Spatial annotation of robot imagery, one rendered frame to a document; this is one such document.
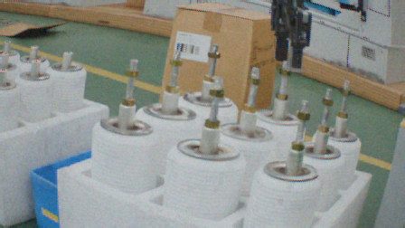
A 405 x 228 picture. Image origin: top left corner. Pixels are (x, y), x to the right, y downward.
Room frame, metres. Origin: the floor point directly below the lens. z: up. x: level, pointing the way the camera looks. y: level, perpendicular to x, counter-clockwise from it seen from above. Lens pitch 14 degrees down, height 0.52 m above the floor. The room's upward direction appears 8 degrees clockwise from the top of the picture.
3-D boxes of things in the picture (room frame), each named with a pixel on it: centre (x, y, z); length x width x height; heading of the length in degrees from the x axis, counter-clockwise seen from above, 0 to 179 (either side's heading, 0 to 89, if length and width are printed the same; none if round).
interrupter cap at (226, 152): (0.91, -0.01, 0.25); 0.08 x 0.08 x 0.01
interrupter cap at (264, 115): (1.13, -0.11, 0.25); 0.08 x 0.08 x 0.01
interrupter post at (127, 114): (0.96, 0.10, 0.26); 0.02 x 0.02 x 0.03
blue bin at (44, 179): (1.15, 0.17, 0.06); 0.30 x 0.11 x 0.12; 155
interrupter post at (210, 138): (0.91, -0.01, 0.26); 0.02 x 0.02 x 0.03
